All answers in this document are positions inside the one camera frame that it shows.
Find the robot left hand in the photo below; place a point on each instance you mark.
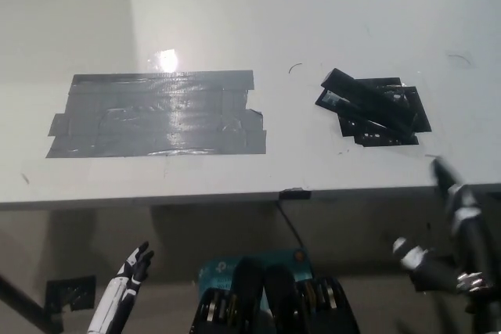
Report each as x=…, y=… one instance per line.
x=125, y=283

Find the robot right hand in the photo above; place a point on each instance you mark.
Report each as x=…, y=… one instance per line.
x=466, y=216

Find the black metal desk leg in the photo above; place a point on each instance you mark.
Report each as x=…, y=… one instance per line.
x=27, y=302

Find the black tape square patch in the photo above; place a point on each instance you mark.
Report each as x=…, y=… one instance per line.
x=420, y=113

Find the small black tape strip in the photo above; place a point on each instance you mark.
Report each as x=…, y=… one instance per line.
x=295, y=194

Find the grey duct tape patch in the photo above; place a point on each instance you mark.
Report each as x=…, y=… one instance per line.
x=156, y=119

